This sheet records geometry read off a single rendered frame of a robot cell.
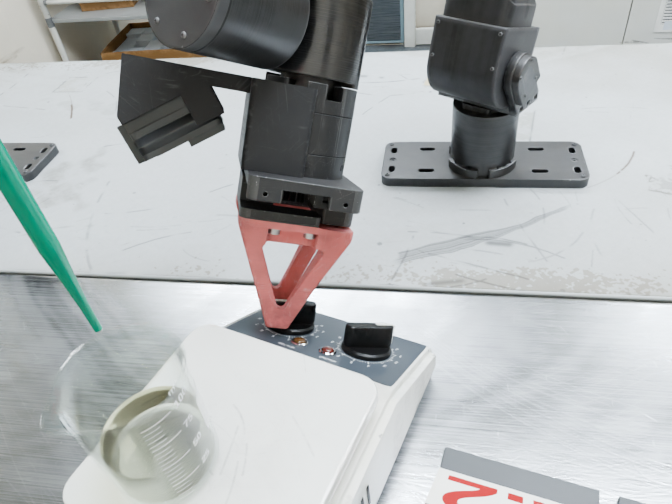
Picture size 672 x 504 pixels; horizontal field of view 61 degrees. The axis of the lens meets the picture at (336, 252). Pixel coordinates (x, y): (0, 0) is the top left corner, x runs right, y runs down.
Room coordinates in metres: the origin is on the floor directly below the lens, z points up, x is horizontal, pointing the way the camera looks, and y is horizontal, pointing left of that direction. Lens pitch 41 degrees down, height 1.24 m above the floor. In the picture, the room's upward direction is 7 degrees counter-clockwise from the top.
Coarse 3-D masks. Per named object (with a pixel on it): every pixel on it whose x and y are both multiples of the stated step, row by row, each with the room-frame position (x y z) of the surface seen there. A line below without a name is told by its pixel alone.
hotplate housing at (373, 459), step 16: (416, 368) 0.22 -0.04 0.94; (432, 368) 0.23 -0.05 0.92; (400, 384) 0.19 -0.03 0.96; (416, 384) 0.20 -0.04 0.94; (384, 400) 0.18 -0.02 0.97; (400, 400) 0.18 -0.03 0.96; (416, 400) 0.20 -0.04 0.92; (384, 416) 0.17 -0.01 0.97; (400, 416) 0.18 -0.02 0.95; (368, 432) 0.16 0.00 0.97; (384, 432) 0.16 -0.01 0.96; (400, 432) 0.18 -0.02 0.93; (368, 448) 0.15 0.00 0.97; (384, 448) 0.16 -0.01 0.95; (352, 464) 0.14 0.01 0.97; (368, 464) 0.14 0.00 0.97; (384, 464) 0.16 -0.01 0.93; (352, 480) 0.14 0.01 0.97; (368, 480) 0.14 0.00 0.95; (384, 480) 0.16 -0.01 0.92; (336, 496) 0.13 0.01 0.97; (352, 496) 0.13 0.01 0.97; (368, 496) 0.14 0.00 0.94
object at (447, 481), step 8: (440, 480) 0.15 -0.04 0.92; (448, 480) 0.15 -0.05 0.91; (456, 480) 0.15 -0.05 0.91; (464, 480) 0.15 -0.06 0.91; (472, 480) 0.15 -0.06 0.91; (440, 488) 0.15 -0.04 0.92; (448, 488) 0.15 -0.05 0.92; (456, 488) 0.15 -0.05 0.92; (464, 488) 0.15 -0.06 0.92; (472, 488) 0.15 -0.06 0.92; (480, 488) 0.15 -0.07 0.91; (488, 488) 0.15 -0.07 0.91; (496, 488) 0.15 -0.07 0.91; (440, 496) 0.14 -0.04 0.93; (448, 496) 0.14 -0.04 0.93; (456, 496) 0.14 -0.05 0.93; (464, 496) 0.14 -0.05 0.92; (472, 496) 0.14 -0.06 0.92; (480, 496) 0.14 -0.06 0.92; (488, 496) 0.14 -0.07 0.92; (496, 496) 0.14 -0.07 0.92; (504, 496) 0.14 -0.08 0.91; (512, 496) 0.14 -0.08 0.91; (520, 496) 0.14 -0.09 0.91
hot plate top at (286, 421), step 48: (192, 336) 0.22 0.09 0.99; (240, 336) 0.22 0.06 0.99; (240, 384) 0.19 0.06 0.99; (288, 384) 0.18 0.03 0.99; (336, 384) 0.18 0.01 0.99; (240, 432) 0.16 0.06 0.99; (288, 432) 0.15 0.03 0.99; (336, 432) 0.15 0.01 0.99; (96, 480) 0.14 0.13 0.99; (240, 480) 0.13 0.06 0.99; (288, 480) 0.13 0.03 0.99; (336, 480) 0.13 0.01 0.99
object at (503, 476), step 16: (448, 448) 0.18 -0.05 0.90; (448, 464) 0.17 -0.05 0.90; (464, 464) 0.17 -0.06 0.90; (480, 464) 0.17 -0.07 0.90; (496, 464) 0.16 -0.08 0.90; (480, 480) 0.16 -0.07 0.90; (496, 480) 0.15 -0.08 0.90; (512, 480) 0.15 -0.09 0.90; (528, 480) 0.15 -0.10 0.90; (544, 480) 0.15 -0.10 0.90; (560, 480) 0.15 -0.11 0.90; (432, 496) 0.14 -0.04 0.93; (528, 496) 0.14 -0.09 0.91; (544, 496) 0.14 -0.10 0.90; (560, 496) 0.14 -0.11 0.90; (576, 496) 0.14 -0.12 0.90; (592, 496) 0.14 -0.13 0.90
